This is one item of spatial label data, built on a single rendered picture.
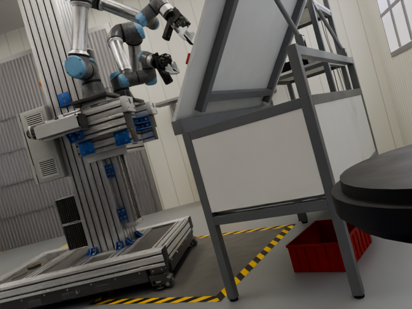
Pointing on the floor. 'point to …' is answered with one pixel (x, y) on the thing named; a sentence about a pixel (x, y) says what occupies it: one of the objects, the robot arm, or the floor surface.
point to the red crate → (324, 247)
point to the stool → (378, 195)
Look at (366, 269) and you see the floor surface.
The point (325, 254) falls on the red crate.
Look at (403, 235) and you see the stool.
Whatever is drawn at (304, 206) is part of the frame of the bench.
